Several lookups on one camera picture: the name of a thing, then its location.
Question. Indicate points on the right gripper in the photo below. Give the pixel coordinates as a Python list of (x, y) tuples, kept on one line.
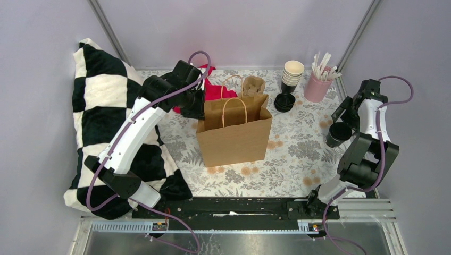
[(346, 104)]

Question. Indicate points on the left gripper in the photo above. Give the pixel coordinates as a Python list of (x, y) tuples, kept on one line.
[(199, 113)]

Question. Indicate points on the black plastic cup lid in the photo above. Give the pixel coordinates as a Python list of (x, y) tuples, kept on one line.
[(341, 131)]

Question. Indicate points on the brown paper bag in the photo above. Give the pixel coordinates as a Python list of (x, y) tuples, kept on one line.
[(235, 130)]

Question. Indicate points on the black paper coffee cup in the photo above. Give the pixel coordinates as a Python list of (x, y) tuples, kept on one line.
[(332, 141)]

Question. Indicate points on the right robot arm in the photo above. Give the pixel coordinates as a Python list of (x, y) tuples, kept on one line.
[(366, 161)]

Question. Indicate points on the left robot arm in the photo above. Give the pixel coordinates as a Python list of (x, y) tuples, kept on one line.
[(113, 165)]

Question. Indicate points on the red cloth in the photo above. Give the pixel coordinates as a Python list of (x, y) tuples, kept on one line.
[(212, 92)]

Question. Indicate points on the pink straw holder cup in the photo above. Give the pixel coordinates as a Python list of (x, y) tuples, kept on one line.
[(316, 89)]

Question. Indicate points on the cardboard cup carrier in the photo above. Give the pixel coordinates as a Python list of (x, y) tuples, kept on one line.
[(252, 85)]

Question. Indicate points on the stack of paper cups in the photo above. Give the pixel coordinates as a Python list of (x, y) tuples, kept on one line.
[(292, 74)]

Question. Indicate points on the stack of black lids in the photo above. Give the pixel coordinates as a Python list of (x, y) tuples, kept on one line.
[(284, 102)]

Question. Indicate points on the black white checkered pillow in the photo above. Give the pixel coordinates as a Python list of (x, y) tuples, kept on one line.
[(105, 89)]

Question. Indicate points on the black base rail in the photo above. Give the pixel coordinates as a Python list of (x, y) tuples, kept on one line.
[(234, 214)]

